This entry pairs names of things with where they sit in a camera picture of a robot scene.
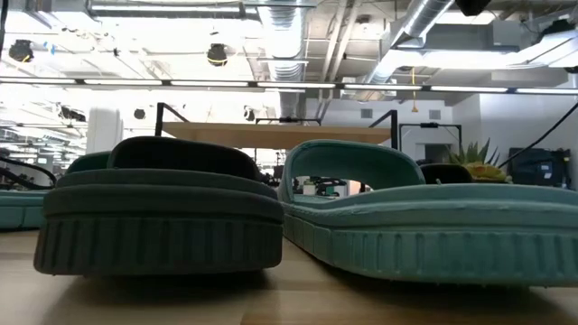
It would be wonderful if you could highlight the yellow hanging cord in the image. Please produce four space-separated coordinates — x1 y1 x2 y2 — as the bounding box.
409 66 419 114

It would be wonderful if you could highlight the thin black arm supply cable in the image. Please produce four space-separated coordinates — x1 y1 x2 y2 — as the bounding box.
498 101 578 170

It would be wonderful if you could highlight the white room pillar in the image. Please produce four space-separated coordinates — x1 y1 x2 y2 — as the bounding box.
86 107 125 154

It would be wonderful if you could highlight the background robot workstation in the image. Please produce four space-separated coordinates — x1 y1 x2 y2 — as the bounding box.
303 175 349 199

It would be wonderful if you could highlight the green rubber slide sandal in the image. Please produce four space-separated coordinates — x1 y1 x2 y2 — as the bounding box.
0 151 113 230
277 138 578 288

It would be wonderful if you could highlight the slanted silver air duct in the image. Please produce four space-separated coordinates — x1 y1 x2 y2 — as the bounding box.
360 0 455 87

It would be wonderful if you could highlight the linear ceiling light strip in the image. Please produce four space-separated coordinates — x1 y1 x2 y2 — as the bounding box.
0 76 578 96

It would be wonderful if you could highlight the black background frame stand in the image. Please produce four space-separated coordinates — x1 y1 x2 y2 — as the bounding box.
398 121 463 162

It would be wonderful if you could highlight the black hanging arm cable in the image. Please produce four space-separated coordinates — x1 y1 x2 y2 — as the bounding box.
0 0 9 62

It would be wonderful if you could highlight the black background equipment case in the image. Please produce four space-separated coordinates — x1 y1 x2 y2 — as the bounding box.
508 146 573 189

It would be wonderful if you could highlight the black hanging ceiling speaker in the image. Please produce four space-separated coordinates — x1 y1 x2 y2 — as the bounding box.
206 42 228 68
7 39 35 63

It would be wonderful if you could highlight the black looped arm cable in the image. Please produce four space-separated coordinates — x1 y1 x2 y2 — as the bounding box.
0 155 59 190

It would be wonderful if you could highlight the round silver air duct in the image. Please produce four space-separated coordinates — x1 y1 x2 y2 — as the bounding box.
256 0 315 119

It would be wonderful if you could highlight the black rubber slide sandal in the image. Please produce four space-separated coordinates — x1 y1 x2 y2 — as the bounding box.
418 162 474 185
33 135 285 276

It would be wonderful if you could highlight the succulent plant in black pot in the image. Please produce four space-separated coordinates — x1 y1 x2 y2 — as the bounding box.
446 138 514 184

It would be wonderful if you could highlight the wooden shelf with black legs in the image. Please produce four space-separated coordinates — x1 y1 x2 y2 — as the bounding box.
154 102 399 151

